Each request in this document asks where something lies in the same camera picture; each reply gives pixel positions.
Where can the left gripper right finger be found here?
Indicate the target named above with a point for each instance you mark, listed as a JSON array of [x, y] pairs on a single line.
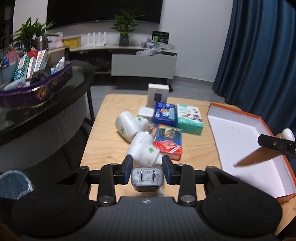
[[172, 172]]

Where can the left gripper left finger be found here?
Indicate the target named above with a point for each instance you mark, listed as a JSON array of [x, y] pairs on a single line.
[[122, 172]]

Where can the black power adapter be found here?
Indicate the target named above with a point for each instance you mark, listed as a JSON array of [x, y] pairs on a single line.
[[145, 179]]

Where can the teal bandage box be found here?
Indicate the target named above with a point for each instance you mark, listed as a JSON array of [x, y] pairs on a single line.
[[189, 119]]

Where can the white bottle near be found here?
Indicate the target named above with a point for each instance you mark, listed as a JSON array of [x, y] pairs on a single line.
[[143, 151]]

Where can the red card box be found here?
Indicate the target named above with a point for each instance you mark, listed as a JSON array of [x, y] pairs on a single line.
[[169, 141]]

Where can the white bottle far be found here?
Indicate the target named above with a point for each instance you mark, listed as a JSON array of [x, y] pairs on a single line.
[[129, 125]]

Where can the small glass bottle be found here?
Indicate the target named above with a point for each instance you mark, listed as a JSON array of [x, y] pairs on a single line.
[[151, 128]]

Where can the orange white box lid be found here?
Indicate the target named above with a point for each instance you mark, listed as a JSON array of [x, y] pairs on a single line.
[[235, 133]]

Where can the blue tin box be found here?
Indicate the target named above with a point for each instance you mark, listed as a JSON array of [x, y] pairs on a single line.
[[165, 113]]

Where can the small white adapter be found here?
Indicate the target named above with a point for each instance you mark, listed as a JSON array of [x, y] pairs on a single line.
[[146, 112]]

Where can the blue curtain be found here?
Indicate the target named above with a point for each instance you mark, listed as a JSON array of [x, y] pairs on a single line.
[[257, 68]]

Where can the white charger box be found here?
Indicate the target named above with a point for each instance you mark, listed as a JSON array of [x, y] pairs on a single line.
[[157, 93]]

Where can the black round table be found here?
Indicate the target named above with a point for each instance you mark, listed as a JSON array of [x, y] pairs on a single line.
[[31, 135]]

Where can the blue bin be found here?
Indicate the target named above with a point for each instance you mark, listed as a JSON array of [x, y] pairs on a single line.
[[14, 184]]

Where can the white tv cabinet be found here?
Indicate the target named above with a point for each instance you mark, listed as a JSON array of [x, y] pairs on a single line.
[[124, 61]]

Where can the purple tray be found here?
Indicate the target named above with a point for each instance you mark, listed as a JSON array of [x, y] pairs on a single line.
[[37, 93]]

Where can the white router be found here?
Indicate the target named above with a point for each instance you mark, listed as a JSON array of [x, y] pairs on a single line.
[[95, 40]]

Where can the green black box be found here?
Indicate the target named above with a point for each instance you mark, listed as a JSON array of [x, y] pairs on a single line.
[[160, 37]]

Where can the yellow box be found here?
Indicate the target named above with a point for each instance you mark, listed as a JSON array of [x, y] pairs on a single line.
[[72, 42]]

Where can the white plastic bag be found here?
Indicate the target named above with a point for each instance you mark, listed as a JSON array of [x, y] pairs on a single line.
[[56, 41]]

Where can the potted plant on cabinet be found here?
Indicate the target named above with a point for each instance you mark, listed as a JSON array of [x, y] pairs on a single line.
[[125, 23]]

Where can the left potted plant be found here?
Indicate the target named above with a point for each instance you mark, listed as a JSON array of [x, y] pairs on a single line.
[[30, 31]]

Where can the television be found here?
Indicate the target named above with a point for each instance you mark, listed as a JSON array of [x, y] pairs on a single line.
[[67, 12]]

